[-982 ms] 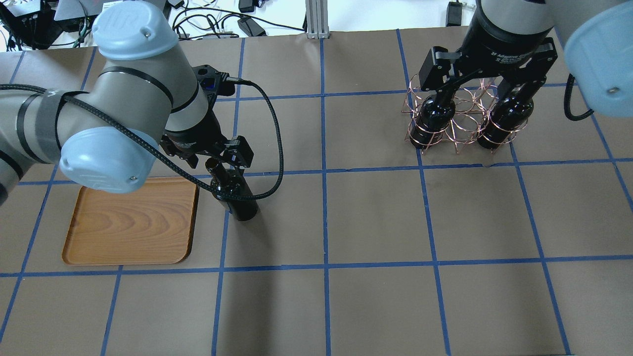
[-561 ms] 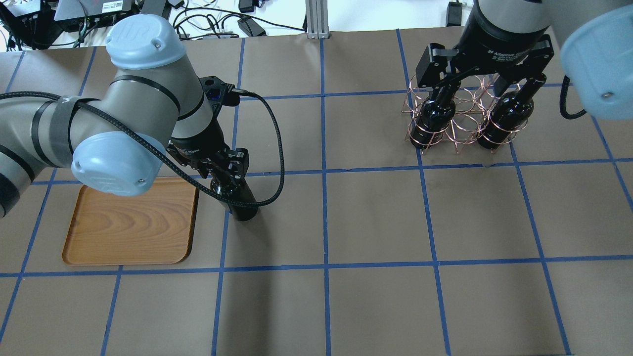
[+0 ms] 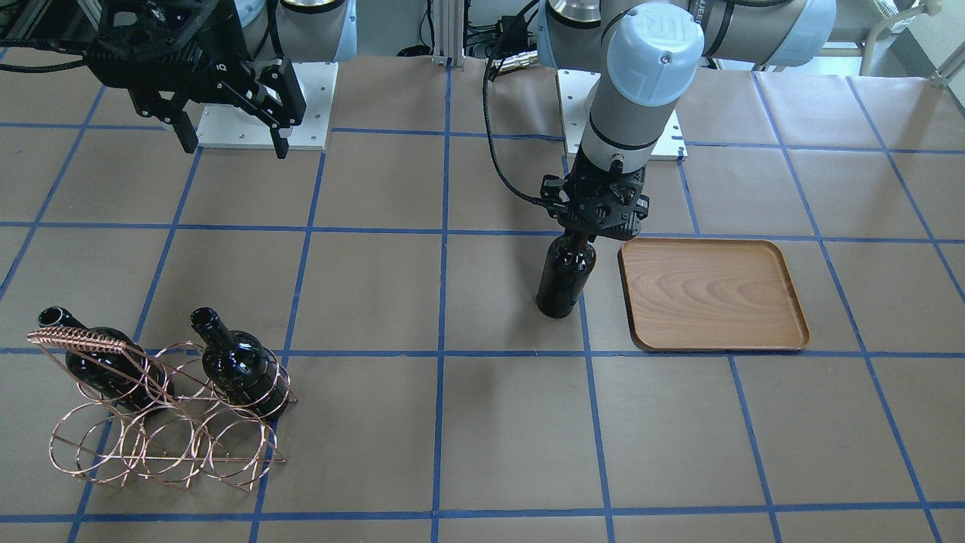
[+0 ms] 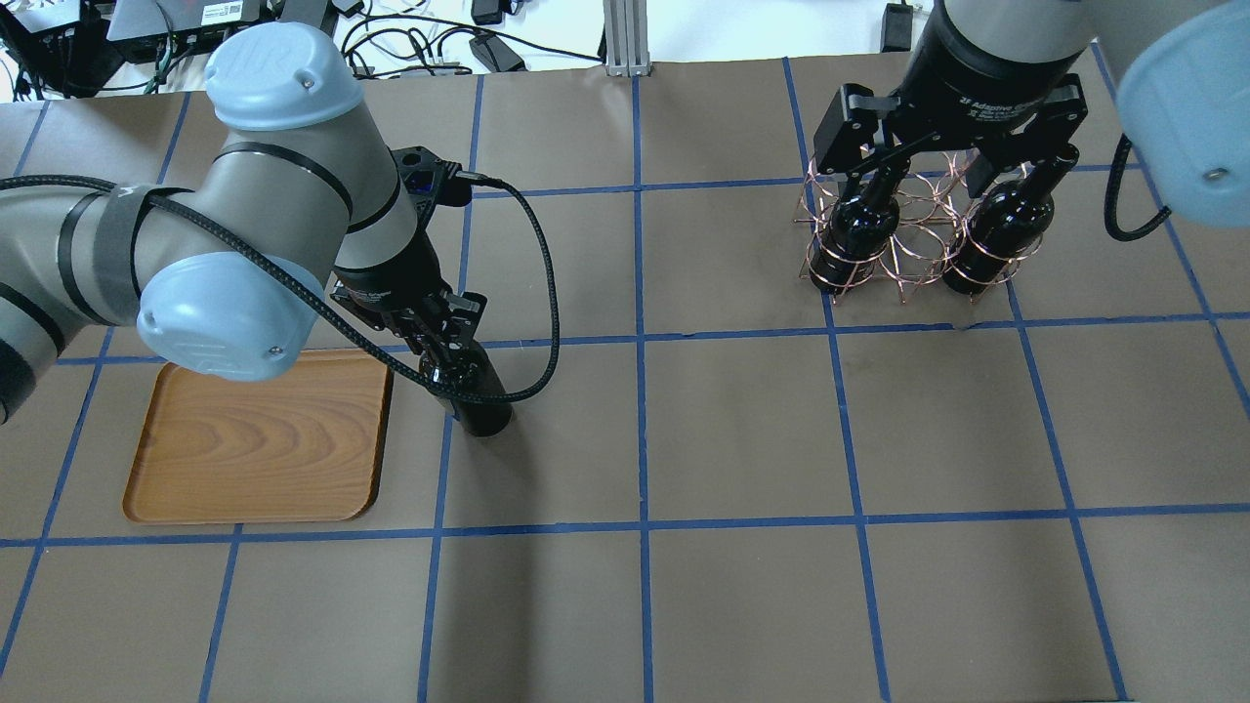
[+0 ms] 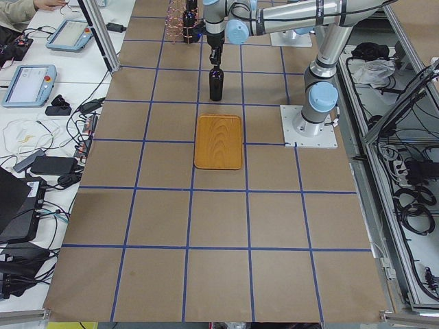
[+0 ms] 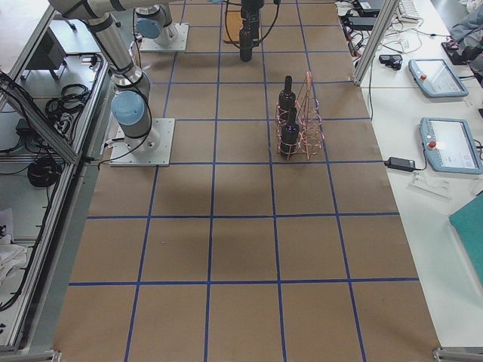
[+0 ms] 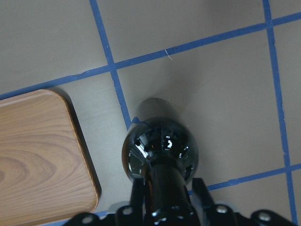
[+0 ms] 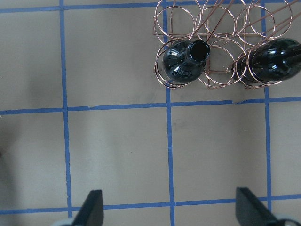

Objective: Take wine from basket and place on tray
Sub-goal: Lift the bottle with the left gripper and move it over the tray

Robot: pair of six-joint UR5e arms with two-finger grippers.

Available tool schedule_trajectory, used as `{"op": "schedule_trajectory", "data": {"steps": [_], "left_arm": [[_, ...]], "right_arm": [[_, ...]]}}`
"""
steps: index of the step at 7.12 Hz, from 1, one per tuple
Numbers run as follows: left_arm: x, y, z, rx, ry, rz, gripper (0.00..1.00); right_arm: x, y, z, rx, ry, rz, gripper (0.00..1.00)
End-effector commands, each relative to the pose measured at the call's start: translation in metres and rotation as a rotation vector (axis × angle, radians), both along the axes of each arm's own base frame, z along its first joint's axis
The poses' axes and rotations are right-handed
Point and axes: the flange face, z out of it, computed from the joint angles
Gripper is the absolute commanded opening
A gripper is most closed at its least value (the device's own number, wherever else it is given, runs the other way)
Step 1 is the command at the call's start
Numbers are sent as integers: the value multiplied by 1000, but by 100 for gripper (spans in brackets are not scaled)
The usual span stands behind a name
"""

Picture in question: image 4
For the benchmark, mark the dark wine bottle right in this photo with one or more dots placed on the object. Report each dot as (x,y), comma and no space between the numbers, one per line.
(1011,218)

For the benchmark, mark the black gripper near tray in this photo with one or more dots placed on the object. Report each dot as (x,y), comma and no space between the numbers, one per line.
(393,276)

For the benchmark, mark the black gripper near basket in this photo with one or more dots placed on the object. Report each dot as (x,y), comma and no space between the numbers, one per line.
(977,68)

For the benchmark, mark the copper wire wine basket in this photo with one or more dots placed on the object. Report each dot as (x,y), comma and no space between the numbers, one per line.
(934,213)

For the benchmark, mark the aluminium frame post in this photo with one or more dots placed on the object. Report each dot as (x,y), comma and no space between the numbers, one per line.
(627,53)

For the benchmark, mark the black power adapter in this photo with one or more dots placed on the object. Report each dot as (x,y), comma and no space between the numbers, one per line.
(495,55)

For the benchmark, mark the dark wine bottle left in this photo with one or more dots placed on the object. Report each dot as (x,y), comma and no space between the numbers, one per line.
(849,246)

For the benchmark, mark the dark wine bottle carried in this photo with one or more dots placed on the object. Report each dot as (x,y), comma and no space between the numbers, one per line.
(470,371)

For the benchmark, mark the robot arm near tray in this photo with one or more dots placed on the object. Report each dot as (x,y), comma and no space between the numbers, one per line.
(224,279)

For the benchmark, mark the dark wine bottle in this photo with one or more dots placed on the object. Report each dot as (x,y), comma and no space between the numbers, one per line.
(849,246)
(1011,218)

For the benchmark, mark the wooden tray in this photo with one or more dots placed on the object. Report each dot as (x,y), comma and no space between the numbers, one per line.
(300,448)

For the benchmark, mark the robot arm near basket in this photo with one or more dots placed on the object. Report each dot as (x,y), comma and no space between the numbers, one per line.
(1180,75)

